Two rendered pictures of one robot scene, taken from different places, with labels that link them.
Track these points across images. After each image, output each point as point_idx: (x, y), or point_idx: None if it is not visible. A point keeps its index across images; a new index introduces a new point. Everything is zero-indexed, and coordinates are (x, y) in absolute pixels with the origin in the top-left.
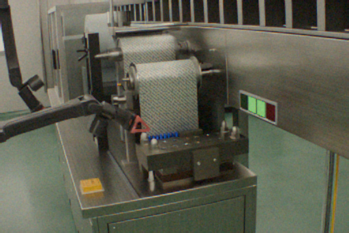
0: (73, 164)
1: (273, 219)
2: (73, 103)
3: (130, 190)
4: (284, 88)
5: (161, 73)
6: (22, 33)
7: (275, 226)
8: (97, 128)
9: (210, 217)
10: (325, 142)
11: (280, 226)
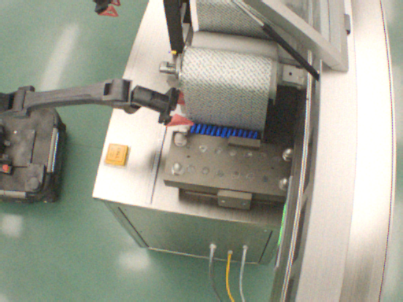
0: None
1: (401, 109)
2: (94, 97)
3: (149, 182)
4: (278, 277)
5: (216, 82)
6: None
7: (396, 121)
8: (128, 110)
9: (229, 229)
10: None
11: (401, 125)
